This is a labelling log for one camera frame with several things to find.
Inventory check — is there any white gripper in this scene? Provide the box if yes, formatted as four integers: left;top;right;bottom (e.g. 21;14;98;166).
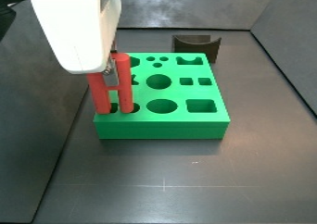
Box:
30;0;121;86

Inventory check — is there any red square-circle peg object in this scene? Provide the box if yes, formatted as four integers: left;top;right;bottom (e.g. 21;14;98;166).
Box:
86;53;133;114

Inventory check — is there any green foam shape board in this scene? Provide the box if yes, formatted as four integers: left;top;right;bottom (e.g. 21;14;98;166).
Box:
92;53;229;139

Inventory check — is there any black curved block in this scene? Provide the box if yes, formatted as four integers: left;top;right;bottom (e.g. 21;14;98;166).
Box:
172;35;221;64

